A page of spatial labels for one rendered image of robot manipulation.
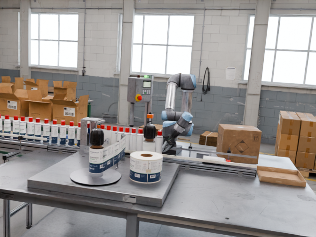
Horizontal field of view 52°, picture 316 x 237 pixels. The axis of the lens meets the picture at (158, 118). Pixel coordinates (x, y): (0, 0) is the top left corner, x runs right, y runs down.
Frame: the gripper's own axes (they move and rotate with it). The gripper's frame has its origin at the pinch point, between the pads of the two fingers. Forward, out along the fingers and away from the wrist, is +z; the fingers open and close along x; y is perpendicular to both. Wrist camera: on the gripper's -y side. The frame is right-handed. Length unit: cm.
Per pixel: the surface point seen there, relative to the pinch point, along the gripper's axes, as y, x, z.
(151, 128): 31.9, -14.6, -18.0
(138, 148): 2.7, -16.7, 9.9
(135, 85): 1, -46, -29
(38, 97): -158, -184, 93
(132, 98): 0.4, -42.4, -20.1
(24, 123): 2, -108, 51
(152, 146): 31.6, -7.2, -7.4
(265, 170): -12, 73, -31
